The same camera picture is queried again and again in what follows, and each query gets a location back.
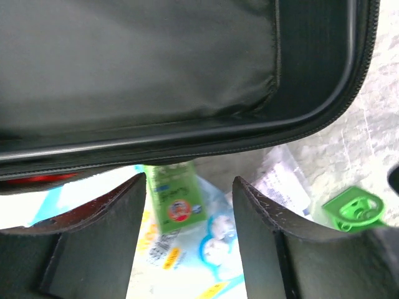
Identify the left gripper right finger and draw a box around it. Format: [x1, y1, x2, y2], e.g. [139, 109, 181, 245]
[233, 177, 398, 298]

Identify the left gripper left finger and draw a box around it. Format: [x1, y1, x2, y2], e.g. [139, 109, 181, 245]
[1, 174, 146, 298]

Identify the small green box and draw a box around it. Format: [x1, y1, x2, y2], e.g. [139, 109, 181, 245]
[143, 161, 206, 234]

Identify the red black medicine bag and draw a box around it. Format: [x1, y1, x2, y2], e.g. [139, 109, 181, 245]
[1, 1, 380, 194]

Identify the blue cotton swab bag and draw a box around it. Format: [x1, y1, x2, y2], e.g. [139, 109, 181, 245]
[27, 164, 247, 299]

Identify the white blue pad packet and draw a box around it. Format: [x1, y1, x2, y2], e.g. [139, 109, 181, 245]
[253, 145, 313, 220]

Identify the green plastic clip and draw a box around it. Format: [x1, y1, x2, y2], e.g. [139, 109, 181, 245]
[322, 186, 388, 233]

